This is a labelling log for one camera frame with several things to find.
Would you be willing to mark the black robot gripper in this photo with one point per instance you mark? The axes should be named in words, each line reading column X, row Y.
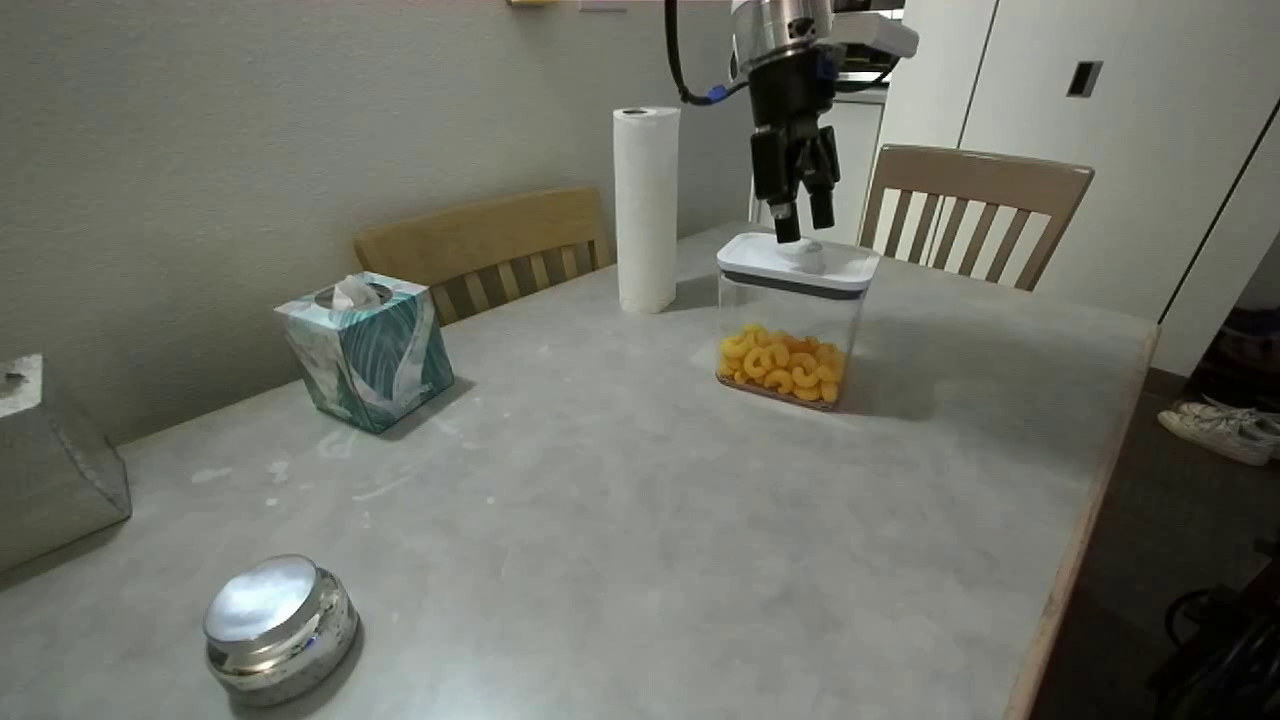
column 788, row 95

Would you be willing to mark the white rectangular container lid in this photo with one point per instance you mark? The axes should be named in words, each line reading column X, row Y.
column 800, row 267

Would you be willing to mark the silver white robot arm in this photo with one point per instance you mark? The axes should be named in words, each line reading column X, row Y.
column 765, row 31

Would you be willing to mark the white paper towel roll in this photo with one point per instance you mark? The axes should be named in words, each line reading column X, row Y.
column 644, row 170

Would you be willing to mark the clear plastic food container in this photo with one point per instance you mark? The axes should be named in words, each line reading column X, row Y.
column 785, row 345

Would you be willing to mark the light wooden slatted chair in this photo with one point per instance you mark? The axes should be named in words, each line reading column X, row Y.
column 974, row 212

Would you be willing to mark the orange cereal rings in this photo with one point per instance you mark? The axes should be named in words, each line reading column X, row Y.
column 782, row 366

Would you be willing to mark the teal patterned tissue box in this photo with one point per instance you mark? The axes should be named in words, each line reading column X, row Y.
column 369, row 351

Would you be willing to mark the white sneakers on floor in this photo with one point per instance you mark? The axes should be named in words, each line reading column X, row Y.
column 1236, row 435

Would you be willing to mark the small silver metal tin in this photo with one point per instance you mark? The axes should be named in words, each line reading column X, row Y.
column 277, row 630

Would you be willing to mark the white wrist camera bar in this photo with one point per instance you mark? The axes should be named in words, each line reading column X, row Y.
column 869, row 39

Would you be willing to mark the wooden chair by wall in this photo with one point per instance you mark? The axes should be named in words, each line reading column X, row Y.
column 496, row 248

